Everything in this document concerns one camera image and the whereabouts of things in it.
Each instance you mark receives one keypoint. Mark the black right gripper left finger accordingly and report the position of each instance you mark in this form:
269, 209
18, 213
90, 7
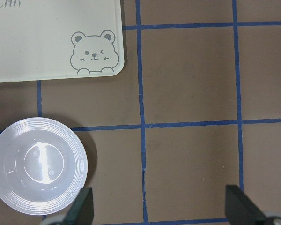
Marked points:
82, 209

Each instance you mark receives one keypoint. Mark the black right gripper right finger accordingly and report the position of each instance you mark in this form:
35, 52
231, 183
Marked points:
239, 208

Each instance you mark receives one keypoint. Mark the white ribbed plate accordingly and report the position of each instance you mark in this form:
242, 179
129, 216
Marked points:
43, 166

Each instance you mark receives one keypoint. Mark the cream bear tray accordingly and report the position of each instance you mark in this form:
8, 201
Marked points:
59, 39

